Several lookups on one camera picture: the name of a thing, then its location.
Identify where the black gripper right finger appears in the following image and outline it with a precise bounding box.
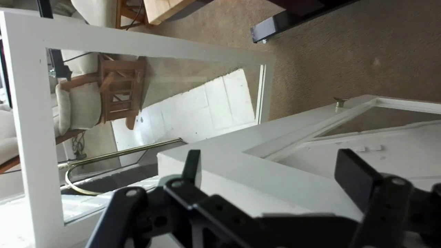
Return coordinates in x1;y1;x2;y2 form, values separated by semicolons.
334;148;441;248

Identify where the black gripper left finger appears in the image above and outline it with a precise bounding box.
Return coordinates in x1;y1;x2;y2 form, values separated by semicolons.
84;149;218;248

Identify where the white glass cabinet door with knob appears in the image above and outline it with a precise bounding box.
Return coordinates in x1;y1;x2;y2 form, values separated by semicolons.
156;94;441;219

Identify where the white cushioned armchair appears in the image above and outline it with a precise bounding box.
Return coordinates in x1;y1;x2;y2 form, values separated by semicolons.
53;73;105;140

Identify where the wooden chair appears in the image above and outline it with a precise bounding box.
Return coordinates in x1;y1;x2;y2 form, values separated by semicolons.
97;56;149;131

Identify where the white cushion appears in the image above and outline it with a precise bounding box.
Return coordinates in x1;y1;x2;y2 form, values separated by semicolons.
71;0;122;29

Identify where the light wooden box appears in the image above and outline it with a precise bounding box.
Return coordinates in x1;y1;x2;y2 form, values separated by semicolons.
142;0;200;27

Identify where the dark furniture leg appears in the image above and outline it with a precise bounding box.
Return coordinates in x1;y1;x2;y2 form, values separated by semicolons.
250;0;360;46

